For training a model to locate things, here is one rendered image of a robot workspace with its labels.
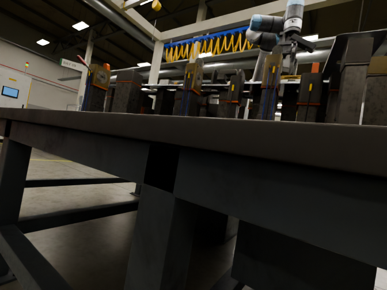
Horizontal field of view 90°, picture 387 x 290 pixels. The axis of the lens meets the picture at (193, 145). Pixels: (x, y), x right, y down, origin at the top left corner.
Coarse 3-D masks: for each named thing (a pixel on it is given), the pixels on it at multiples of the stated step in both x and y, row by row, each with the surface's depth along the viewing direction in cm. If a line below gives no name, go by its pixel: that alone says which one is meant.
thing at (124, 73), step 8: (120, 72) 108; (128, 72) 105; (136, 72) 106; (120, 80) 107; (128, 80) 105; (136, 80) 107; (120, 88) 107; (128, 88) 105; (136, 88) 108; (120, 96) 107; (128, 96) 104; (136, 96) 109; (112, 104) 109; (120, 104) 106; (128, 104) 105; (136, 104) 110; (112, 112) 108; (120, 112) 106; (128, 112) 106
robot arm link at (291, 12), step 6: (294, 0) 89; (300, 0) 88; (288, 6) 91; (294, 6) 89; (300, 6) 88; (288, 12) 90; (294, 12) 88; (300, 12) 88; (288, 18) 90; (300, 18) 88
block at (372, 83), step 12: (372, 60) 64; (384, 60) 63; (372, 72) 64; (384, 72) 62; (372, 84) 64; (384, 84) 62; (372, 96) 63; (384, 96) 62; (372, 108) 63; (384, 108) 62; (360, 120) 66; (372, 120) 63; (384, 120) 62
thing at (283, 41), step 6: (288, 30) 89; (294, 30) 88; (300, 30) 90; (282, 36) 94; (288, 36) 91; (282, 42) 90; (288, 42) 88; (294, 42) 87; (282, 48) 89; (288, 48) 89; (282, 54) 91; (288, 54) 91
